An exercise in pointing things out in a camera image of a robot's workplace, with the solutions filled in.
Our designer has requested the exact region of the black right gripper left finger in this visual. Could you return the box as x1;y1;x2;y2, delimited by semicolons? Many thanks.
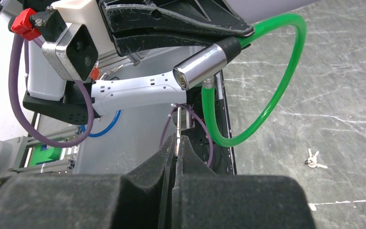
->
0;135;177;229

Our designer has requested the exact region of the silver key bunch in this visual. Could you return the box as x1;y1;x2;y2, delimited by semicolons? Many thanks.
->
304;148;328;169

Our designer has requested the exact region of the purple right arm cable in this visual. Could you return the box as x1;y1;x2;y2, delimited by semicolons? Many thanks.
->
159;104;215;168

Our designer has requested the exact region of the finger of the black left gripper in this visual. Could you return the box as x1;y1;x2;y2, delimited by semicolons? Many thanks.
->
112;33;230;56
99;0;254;37

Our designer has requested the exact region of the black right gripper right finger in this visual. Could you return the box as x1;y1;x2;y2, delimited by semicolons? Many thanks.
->
171;136;315;229

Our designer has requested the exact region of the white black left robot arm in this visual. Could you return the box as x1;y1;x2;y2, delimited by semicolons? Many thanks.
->
23;0;254;125

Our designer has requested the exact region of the blue cable lock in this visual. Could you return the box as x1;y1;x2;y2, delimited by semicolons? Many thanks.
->
80;109;122;138

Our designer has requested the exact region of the green cable loop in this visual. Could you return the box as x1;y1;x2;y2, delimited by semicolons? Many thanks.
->
173;13;307;148

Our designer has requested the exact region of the green plastic bracket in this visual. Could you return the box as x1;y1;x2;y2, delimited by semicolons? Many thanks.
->
28;145;62;167

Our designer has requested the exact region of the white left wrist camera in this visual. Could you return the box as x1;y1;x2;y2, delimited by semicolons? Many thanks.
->
23;0;115;101

